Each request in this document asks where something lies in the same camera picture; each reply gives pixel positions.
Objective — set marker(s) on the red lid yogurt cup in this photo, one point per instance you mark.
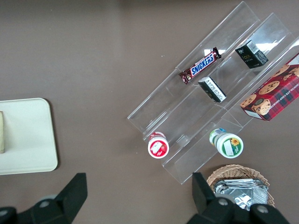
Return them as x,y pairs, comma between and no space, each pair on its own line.
158,148

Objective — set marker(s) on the Snickers chocolate bar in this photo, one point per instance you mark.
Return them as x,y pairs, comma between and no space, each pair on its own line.
202,65

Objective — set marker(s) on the red tartan cookie box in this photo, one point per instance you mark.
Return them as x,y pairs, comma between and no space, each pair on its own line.
273,98

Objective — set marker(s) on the silver foil packets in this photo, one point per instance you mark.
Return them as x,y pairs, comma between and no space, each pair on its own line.
243,191

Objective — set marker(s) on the small black box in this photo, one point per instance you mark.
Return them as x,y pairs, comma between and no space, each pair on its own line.
251,56
212,89

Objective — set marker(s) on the cream rectangular serving tray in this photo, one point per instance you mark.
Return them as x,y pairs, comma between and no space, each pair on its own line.
28,135

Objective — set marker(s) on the clear acrylic tiered shelf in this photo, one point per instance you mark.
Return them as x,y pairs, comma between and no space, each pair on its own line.
198,121

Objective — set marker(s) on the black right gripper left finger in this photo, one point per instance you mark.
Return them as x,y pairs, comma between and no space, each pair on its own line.
58,210

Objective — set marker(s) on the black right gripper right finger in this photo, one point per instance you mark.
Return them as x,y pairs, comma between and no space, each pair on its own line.
210,210

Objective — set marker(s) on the green lid yogurt cup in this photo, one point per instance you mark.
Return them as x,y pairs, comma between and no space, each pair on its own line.
230,144

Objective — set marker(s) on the oval wicker basket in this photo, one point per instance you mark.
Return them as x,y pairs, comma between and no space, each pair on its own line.
233,171

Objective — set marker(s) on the triangular sandwich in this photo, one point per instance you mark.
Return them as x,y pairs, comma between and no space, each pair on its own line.
1,133

